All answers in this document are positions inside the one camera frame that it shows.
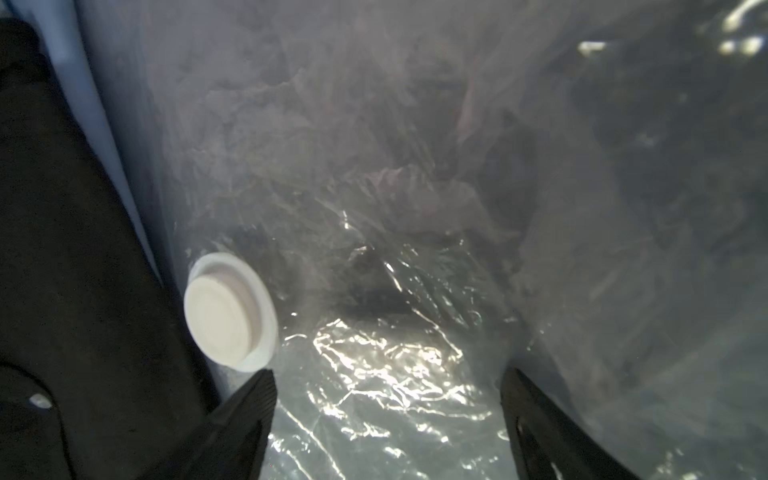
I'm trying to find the clear plastic vacuum bag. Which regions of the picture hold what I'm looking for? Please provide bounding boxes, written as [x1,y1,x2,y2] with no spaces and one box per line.
[8,1,767,479]

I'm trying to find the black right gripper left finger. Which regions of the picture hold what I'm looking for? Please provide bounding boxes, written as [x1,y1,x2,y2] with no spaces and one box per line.
[141,369,278,480]

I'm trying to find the black shirt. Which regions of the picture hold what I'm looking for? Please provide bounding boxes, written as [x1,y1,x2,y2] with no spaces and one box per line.
[1,18,208,479]

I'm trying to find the white vacuum bag valve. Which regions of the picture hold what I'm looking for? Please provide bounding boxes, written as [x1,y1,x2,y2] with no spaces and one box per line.
[183,252,279,373]

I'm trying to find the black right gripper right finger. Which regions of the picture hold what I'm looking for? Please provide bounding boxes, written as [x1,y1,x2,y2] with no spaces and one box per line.
[500,366,638,480]

